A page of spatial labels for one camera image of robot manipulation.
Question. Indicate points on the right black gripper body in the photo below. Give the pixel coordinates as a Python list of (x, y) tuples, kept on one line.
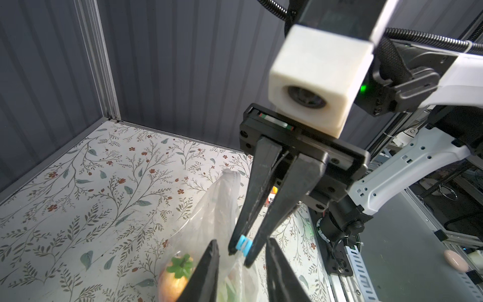
[(346, 163)]

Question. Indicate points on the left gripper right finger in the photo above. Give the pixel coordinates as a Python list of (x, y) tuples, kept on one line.
[(282, 283)]

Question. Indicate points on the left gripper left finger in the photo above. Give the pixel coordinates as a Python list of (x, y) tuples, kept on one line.
[(203, 284)]

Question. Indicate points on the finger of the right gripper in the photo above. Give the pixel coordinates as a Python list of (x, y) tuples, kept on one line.
[(301, 178), (267, 154)]

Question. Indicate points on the pale red toy strawberry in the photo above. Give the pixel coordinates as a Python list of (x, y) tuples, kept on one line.
[(174, 278)]

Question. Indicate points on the clear zip top bag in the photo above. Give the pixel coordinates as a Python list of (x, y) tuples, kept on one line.
[(215, 217)]

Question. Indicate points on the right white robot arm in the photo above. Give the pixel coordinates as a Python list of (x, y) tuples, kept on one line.
[(411, 70)]

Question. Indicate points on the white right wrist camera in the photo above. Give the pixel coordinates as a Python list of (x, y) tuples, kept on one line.
[(325, 57)]

